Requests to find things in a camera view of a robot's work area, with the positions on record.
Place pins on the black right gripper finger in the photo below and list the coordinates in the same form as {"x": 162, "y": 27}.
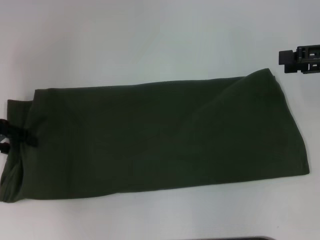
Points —
{"x": 298, "y": 55}
{"x": 303, "y": 68}

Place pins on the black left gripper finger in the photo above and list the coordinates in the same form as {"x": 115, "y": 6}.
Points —
{"x": 3, "y": 147}
{"x": 20, "y": 135}

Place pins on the dark green FREE t-shirt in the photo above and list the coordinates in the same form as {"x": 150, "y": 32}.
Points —
{"x": 150, "y": 137}

